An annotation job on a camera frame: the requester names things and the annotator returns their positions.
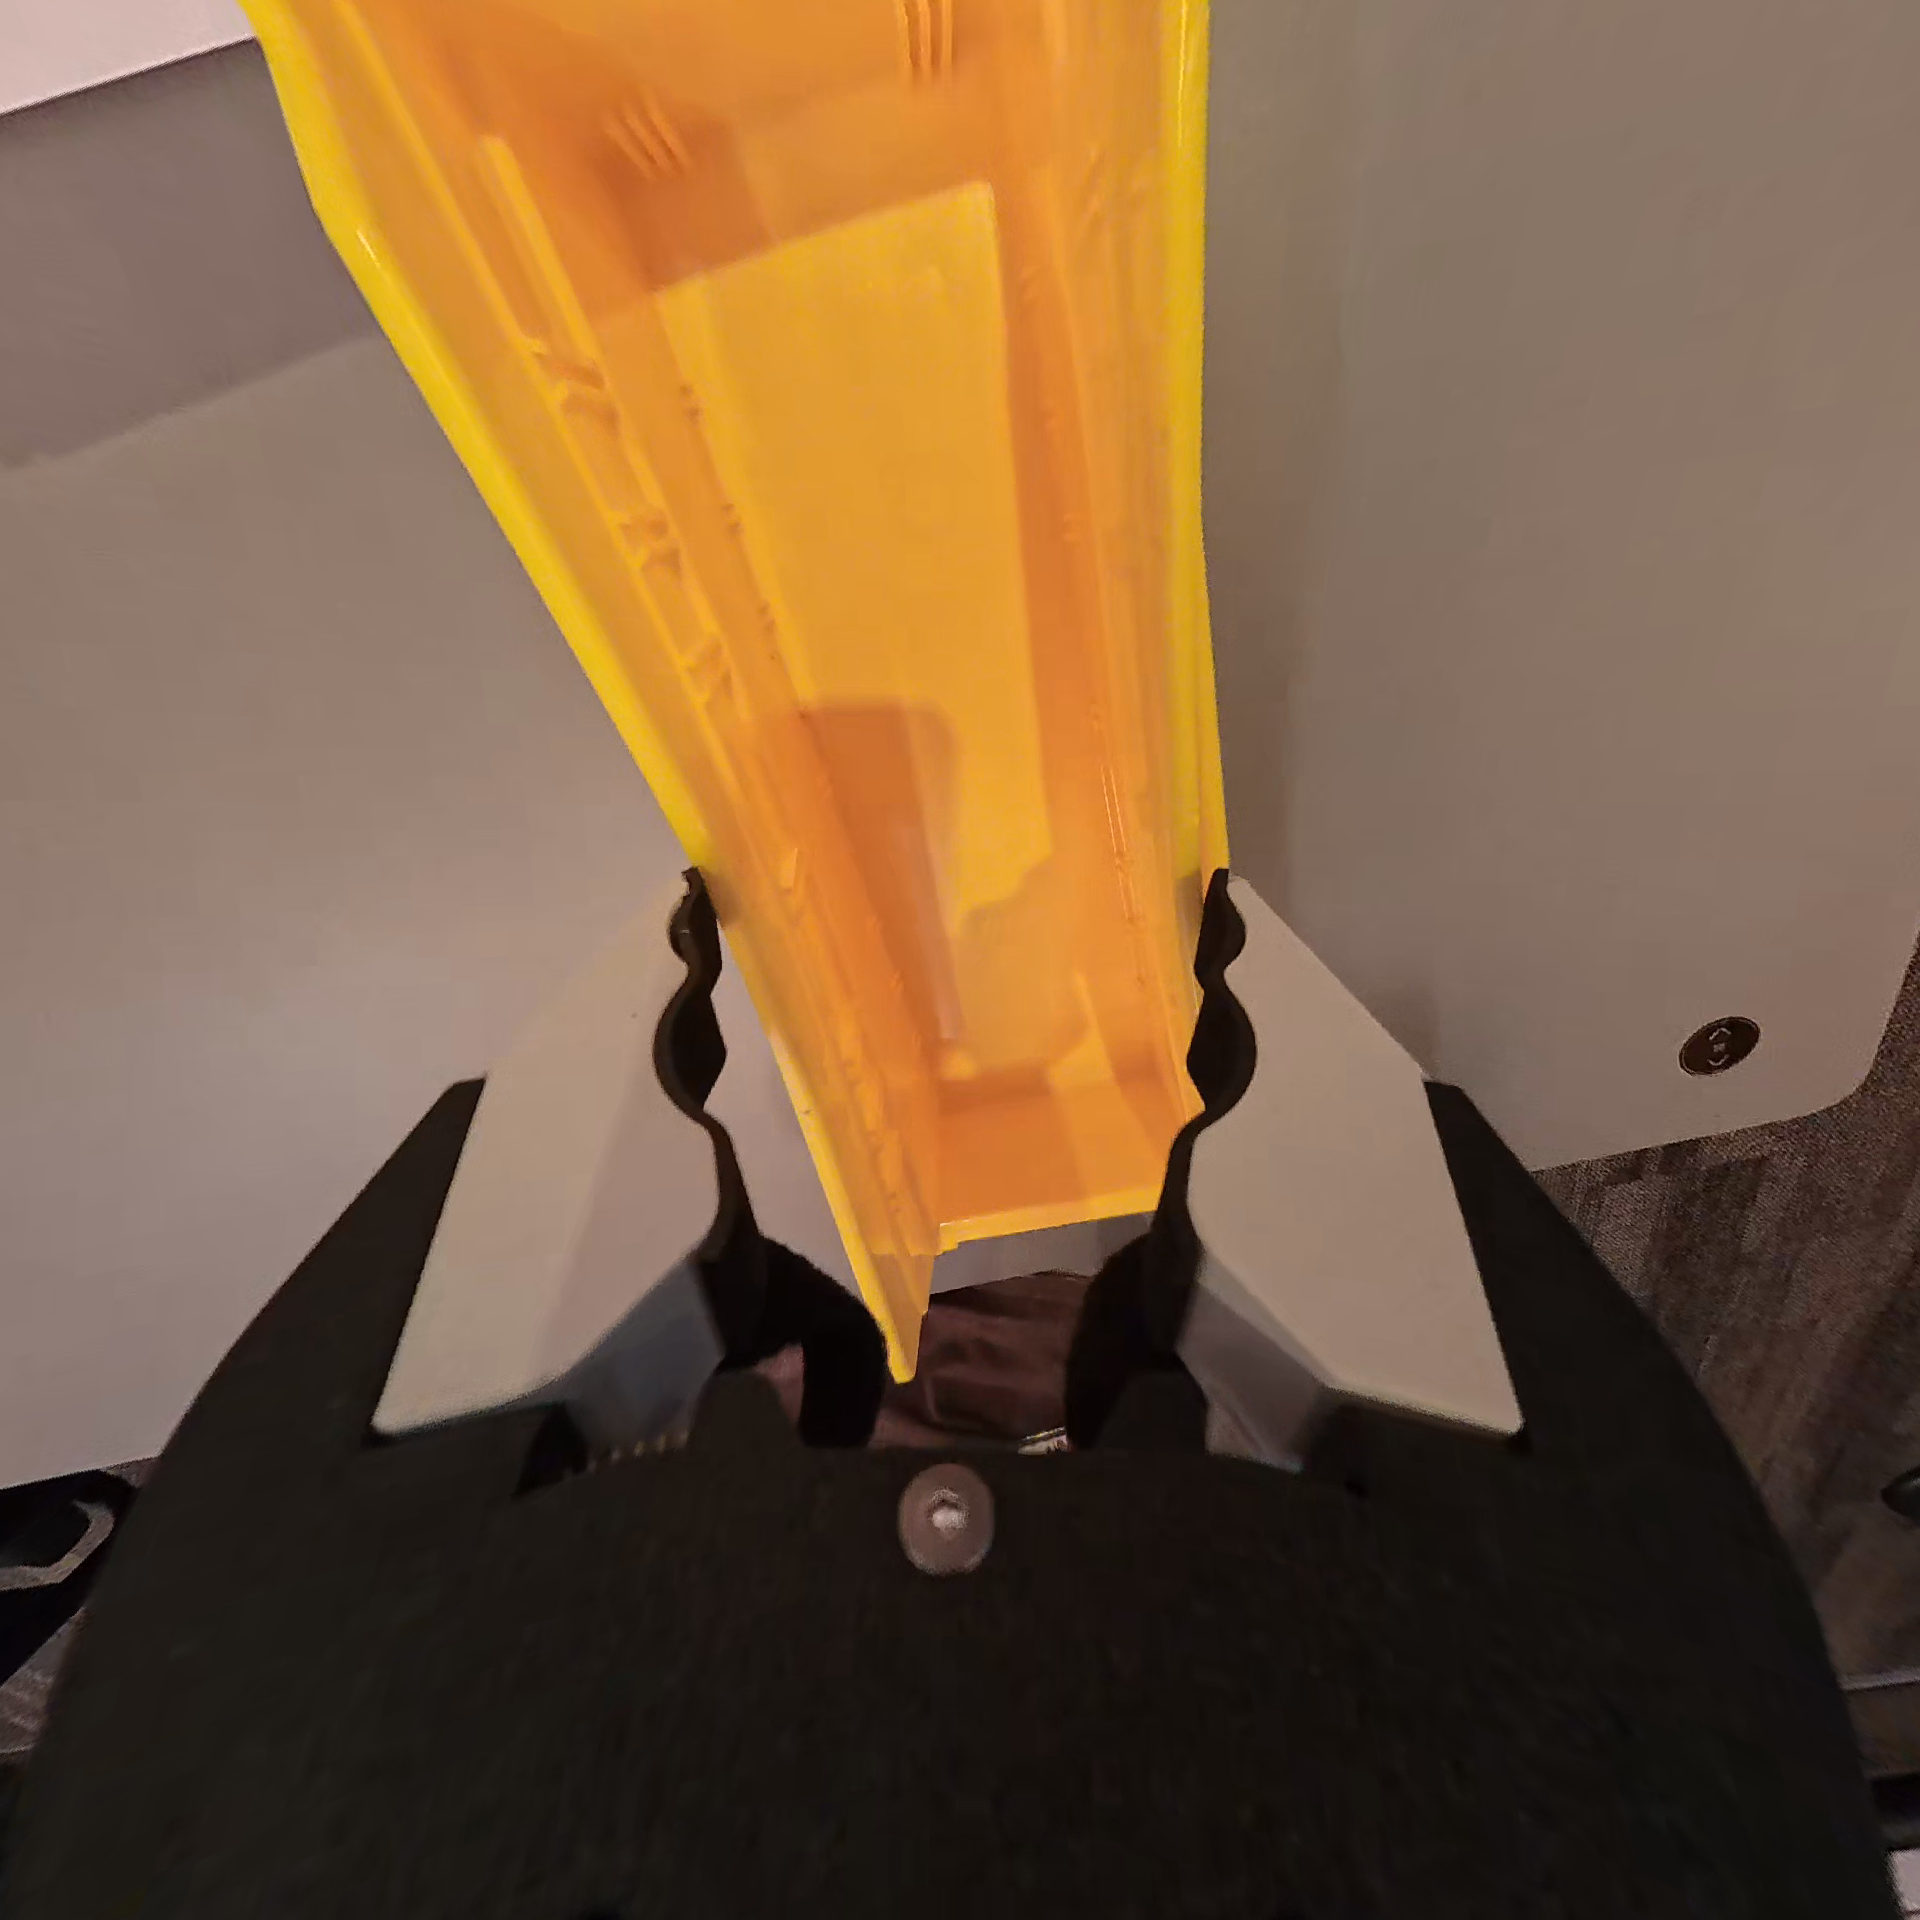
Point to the person's brown trousers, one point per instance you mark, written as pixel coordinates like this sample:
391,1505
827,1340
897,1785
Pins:
992,1350

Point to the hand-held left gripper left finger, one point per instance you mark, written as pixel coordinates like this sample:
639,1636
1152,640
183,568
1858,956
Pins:
554,1230

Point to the round metal desk screw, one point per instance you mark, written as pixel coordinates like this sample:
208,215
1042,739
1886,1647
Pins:
1721,1049

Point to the grey desk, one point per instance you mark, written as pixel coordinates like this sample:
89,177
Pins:
1503,450

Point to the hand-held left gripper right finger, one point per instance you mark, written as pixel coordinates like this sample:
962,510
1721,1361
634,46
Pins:
1336,1230

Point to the yellow plastic storage bin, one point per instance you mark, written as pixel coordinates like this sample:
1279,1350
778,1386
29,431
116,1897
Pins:
842,524

